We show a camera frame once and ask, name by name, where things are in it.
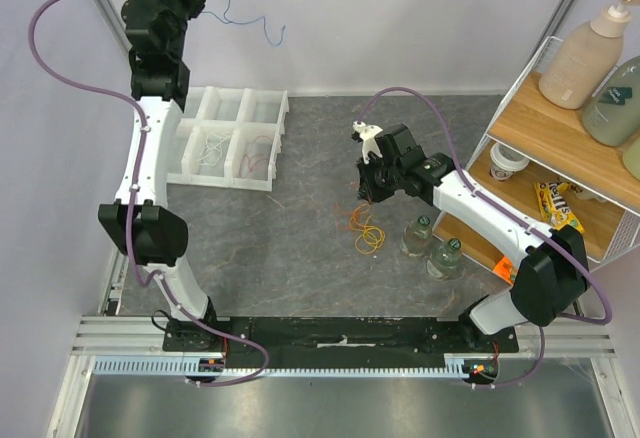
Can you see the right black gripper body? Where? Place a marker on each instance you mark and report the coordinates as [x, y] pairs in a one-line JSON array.
[[373, 178]]

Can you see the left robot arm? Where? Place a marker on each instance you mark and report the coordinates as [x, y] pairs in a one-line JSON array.
[[138, 220]]

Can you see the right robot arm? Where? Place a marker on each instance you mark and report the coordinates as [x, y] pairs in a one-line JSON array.
[[550, 263]]

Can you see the glass bottle green cap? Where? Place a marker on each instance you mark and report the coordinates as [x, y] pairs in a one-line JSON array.
[[444, 259], [416, 237]]

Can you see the white yogurt cup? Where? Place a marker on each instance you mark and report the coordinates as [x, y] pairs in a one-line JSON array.
[[505, 162]]

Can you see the white compartment tray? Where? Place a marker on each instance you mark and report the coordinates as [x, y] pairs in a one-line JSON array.
[[228, 138]]

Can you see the orange snack box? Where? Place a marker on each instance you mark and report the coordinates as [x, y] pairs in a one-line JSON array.
[[505, 270]]

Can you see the yellow candy bag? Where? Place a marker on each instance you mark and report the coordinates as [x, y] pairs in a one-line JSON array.
[[553, 207]]

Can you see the beige pump bottle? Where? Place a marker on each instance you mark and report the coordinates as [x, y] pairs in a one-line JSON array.
[[586, 57]]

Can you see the green soap bottle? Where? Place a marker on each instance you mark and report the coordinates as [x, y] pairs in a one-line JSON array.
[[612, 115]]

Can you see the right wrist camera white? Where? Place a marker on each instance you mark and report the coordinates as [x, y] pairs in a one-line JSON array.
[[366, 135]]

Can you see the white wire shelf rack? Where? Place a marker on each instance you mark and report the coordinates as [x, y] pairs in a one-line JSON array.
[[559, 149]]

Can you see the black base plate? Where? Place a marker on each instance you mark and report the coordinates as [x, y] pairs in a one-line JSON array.
[[366, 342]]

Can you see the white cable duct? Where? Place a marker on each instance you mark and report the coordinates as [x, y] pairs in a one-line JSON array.
[[212, 365]]

